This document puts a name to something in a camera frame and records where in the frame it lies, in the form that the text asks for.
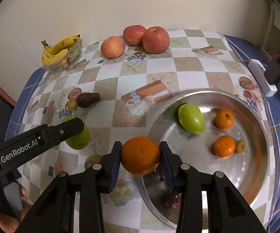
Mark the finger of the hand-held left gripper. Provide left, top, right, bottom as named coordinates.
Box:
left=40, top=117, right=85, bottom=147

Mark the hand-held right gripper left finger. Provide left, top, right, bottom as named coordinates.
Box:
left=16, top=141, right=123, bottom=233

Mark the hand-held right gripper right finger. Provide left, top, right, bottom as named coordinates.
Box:
left=159, top=141, right=267, bottom=233

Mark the green jujube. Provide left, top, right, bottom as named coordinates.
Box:
left=62, top=116, right=90, bottom=150
left=178, top=103, right=205, bottom=134

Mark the orange tangerine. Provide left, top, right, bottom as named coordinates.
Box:
left=213, top=136, right=236, bottom=157
left=121, top=136, right=161, bottom=176
left=215, top=109, right=236, bottom=130

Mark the dark brown date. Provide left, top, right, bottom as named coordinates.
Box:
left=76, top=93, right=100, bottom=108
left=164, top=193, right=181, bottom=208

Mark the round metal plate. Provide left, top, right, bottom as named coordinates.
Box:
left=139, top=89, right=269, bottom=231

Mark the person's left hand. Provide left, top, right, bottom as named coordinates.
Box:
left=0, top=184, right=32, bottom=233

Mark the yellow banana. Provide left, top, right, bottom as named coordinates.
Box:
left=47, top=34, right=81, bottom=54
left=41, top=41, right=70, bottom=66

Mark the clear plastic container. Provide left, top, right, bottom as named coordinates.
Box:
left=43, top=44, right=82, bottom=72

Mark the peach left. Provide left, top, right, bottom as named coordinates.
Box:
left=101, top=36, right=125, bottom=59

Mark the red apple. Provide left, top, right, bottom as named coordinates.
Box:
left=123, top=25, right=146, bottom=46
left=143, top=26, right=170, bottom=54

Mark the white plastic device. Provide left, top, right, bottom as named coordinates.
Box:
left=248, top=59, right=277, bottom=97

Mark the black box device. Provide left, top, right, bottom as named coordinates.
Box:
left=264, top=59, right=280, bottom=85

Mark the white cable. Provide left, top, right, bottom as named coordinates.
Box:
left=261, top=5, right=276, bottom=51

